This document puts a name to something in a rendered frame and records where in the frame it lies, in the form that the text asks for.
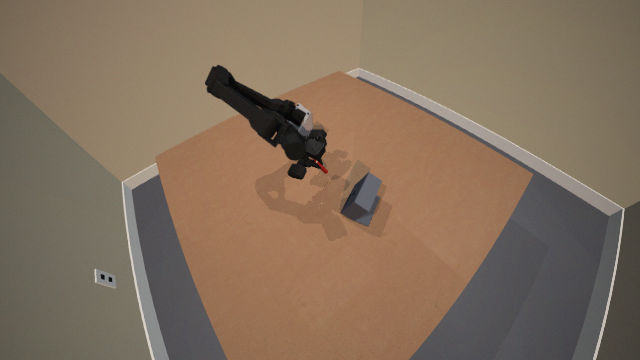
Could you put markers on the dark grey sloped panel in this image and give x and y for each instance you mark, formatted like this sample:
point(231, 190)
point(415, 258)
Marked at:
point(362, 201)

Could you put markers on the red peg with white band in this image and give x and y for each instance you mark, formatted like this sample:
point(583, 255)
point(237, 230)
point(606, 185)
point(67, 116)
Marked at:
point(322, 168)

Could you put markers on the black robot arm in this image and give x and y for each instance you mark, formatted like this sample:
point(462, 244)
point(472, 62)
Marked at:
point(270, 119)

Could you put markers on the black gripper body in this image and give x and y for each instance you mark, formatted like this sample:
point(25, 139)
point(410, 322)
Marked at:
point(298, 170)

